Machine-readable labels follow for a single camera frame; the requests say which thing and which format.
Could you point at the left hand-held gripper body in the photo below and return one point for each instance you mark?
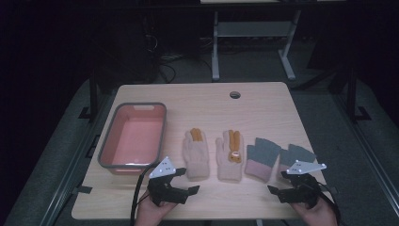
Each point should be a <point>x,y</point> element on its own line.
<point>163,191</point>

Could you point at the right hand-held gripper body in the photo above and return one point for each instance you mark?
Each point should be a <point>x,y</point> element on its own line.
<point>302,190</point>

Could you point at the beige glove with orange fingers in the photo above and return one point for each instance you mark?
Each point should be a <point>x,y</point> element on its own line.
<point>196,157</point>

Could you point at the beige glove with bear face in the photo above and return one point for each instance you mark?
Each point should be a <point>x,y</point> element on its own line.
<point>229,169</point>

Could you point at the pink basin with grey rim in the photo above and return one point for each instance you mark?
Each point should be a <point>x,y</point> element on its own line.
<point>135,141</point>

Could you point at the person's left hand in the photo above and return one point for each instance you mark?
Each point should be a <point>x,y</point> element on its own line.
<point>152,215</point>

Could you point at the person's right hand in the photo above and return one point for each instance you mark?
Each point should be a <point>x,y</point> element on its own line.
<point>316,216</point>

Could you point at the grey and pink fingerless glove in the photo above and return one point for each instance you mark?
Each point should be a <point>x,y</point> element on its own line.
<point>262,153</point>
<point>299,153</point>

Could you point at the black tape strip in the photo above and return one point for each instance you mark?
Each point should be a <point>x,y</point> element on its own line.
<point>331,189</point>
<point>82,189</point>

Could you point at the black metal stand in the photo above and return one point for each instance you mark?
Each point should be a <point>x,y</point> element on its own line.
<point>93,94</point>
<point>352,94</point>

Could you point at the white metal table frame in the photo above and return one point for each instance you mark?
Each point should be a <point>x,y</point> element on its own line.
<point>251,29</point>

